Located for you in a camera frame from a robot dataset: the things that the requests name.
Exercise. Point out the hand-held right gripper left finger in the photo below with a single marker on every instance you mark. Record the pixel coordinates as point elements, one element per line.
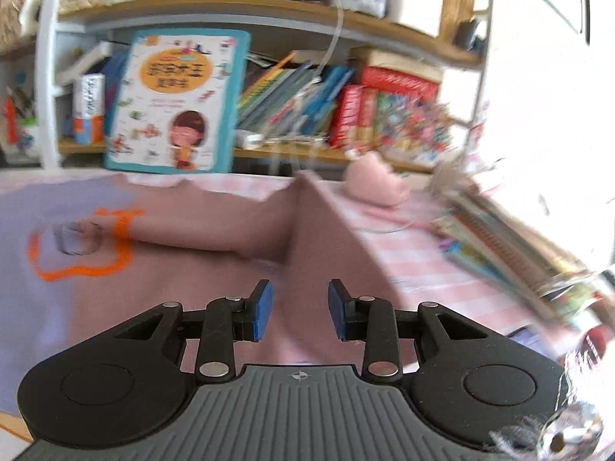
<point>263,309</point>

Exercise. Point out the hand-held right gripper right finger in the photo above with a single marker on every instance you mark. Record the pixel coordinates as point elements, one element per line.
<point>338,309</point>

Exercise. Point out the pink and purple sweater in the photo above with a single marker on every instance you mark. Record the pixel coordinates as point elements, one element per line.
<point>216,269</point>

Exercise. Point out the pink checked blanket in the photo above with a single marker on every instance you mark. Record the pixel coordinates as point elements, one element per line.
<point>408,249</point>

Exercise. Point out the pink plush toy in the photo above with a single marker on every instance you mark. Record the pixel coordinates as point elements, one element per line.
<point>374,180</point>

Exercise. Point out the white charger plug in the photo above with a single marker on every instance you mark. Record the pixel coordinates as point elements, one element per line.
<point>249,140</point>

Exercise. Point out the stack of picture books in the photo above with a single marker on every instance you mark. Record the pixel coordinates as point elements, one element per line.
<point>504,245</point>

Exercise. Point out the red upright book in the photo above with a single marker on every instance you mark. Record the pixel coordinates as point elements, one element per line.
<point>346,115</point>

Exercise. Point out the colourful bead ornament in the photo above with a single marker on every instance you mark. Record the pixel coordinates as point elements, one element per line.
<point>413,127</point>

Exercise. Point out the row of leaning colourful books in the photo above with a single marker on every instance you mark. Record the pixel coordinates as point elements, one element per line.
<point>288,101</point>

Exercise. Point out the red thick dictionary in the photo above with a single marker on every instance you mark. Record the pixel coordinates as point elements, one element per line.
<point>399,84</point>

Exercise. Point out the teal children's picture book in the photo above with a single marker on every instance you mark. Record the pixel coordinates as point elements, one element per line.
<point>178,81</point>

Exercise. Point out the beige flat box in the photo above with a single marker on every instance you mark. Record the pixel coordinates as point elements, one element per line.
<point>399,57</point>

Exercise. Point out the silver sparkly ornament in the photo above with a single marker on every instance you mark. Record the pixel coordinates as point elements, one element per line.
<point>567,434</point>

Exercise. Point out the white and orange carton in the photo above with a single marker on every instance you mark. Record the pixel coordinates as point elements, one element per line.
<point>89,105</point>

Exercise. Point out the white cup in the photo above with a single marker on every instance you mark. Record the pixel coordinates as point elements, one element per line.
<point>30,141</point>

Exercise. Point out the wooden bookshelf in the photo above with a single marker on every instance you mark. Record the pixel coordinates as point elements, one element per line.
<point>288,12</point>

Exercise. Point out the small black device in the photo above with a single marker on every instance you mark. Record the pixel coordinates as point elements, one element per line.
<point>468,34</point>

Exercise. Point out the white storage box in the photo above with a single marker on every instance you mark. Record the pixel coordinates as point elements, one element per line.
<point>415,7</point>

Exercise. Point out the red tassel ornament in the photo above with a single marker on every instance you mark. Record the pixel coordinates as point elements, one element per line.
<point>10,120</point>

